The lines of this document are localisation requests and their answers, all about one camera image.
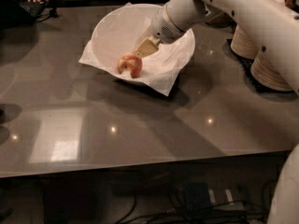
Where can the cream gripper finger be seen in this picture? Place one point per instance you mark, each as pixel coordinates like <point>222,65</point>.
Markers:
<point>143,41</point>
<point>145,53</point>

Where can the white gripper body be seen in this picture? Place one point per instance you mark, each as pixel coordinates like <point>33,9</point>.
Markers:
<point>163,27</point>

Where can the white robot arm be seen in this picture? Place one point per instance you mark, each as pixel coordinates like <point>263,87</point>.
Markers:
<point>274,29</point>

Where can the bitten red apple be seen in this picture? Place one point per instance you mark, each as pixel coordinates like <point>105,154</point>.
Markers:
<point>128,62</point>

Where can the white bowl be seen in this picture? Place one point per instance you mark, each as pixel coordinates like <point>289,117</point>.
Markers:
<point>118,34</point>

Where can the white paper liner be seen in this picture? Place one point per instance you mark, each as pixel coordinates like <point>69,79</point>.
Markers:
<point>165,66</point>

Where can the glass jar with grains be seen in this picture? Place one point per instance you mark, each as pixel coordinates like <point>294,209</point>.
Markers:
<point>223,20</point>

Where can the rear stack of paper plates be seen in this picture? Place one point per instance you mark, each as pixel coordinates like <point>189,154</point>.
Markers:
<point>242,45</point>

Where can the stack of paper plates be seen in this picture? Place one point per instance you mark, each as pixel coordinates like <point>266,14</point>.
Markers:
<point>242,45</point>
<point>266,74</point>

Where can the black tray under plates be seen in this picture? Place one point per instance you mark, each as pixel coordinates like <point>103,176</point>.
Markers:
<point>254,83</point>

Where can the front stack of paper plates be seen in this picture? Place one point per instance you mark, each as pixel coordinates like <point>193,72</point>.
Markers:
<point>266,74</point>

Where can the black laptop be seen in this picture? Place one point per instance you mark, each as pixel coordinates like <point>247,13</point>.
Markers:
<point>19,12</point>

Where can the black power strip box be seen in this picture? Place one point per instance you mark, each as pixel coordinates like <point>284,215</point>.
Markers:
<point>200,196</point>

